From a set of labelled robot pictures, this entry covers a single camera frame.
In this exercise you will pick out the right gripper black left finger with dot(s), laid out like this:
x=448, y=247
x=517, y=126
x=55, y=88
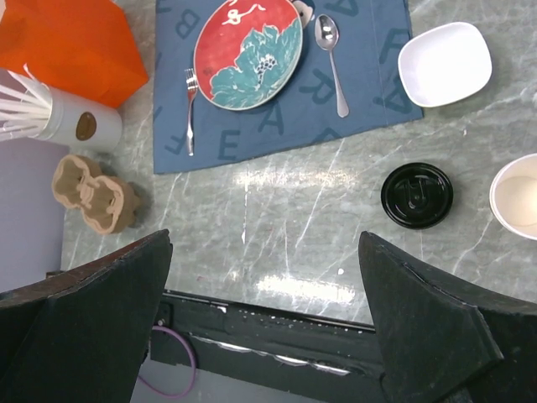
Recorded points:
x=81, y=336

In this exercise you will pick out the white wrapped straws bundle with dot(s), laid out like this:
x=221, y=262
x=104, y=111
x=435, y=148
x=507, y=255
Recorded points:
x=25, y=112

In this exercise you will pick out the brown paper coffee cup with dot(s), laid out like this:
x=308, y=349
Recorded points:
x=512, y=196

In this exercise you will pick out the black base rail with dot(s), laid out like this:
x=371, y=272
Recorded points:
x=316, y=357

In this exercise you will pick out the orange paper bag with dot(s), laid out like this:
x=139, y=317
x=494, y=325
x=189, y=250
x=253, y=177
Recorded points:
x=83, y=47

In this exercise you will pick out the white straw holder cup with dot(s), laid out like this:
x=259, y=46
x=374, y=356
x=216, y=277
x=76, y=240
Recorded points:
x=80, y=123

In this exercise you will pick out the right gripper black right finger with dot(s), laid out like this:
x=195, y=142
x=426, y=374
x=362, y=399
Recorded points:
x=443, y=339

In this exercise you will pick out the black plastic cup lid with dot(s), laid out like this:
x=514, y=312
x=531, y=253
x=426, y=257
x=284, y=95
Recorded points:
x=417, y=195

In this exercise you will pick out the silver spoon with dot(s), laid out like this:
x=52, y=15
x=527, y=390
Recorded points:
x=327, y=36

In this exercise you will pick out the blue letter placemat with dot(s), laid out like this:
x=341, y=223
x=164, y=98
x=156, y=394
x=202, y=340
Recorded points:
x=372, y=33

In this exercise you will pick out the brown cardboard cup carrier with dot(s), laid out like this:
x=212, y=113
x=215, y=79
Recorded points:
x=107, y=204

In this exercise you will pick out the white square bowl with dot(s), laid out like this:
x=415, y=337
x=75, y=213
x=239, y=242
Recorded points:
x=445, y=64

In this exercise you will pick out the silver fork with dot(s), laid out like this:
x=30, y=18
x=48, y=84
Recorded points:
x=192, y=89

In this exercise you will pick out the red teal floral plate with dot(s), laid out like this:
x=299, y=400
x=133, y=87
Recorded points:
x=246, y=52

